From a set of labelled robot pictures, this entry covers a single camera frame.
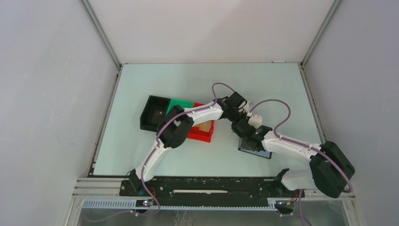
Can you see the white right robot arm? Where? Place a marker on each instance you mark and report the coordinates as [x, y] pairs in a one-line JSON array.
[[329, 170]]

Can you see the red plastic bin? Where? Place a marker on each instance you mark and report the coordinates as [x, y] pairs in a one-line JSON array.
[[202, 132]]

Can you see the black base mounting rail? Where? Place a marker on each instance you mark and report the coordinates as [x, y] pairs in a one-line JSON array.
[[185, 193]]

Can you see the orange cards in red bin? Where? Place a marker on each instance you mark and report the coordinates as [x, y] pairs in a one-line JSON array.
[[205, 126]]

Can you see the black leather card holder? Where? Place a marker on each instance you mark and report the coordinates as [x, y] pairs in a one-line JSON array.
[[261, 153]]

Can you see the black plastic bin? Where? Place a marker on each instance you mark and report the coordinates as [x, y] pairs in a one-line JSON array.
[[153, 113]]

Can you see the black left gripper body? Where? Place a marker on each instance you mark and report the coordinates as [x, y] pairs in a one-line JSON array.
[[235, 115]]

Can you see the green plastic bin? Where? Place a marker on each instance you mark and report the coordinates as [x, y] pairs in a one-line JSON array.
[[173, 102]]

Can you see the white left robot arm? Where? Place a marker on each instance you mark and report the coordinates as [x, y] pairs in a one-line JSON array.
[[175, 127]]

